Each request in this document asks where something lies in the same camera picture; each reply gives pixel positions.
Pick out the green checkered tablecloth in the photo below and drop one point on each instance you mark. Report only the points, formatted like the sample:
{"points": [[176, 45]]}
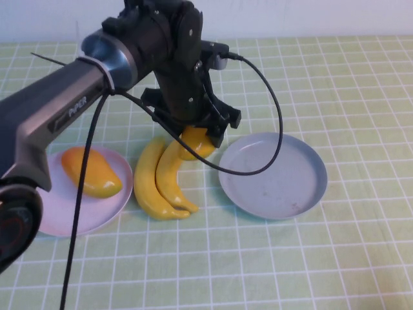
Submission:
{"points": [[322, 258]]}

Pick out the pale pink round plate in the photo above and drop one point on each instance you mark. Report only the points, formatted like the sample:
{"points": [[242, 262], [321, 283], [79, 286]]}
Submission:
{"points": [[96, 213]]}

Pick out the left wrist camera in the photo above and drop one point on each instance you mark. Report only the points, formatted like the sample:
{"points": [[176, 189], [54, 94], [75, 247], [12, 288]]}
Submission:
{"points": [[214, 51]]}

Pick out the yellow plastic banana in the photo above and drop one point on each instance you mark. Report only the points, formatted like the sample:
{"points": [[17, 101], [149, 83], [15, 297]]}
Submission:
{"points": [[166, 174], [142, 181]]}

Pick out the plain yellow-orange mango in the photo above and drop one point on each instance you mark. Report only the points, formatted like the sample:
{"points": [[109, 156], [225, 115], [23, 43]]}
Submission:
{"points": [[195, 139]]}

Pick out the white zip tie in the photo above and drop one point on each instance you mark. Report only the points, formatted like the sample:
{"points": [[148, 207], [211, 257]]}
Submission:
{"points": [[108, 74]]}

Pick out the light blue round plate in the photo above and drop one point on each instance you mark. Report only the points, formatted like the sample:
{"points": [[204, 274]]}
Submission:
{"points": [[274, 193]]}

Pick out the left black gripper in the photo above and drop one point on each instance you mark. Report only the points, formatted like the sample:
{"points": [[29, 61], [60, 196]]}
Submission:
{"points": [[226, 113]]}

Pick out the orange mango with green tip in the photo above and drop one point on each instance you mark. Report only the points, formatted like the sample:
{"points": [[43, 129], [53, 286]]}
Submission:
{"points": [[93, 174]]}

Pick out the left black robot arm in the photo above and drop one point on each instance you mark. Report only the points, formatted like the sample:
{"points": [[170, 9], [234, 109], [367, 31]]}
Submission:
{"points": [[64, 87]]}

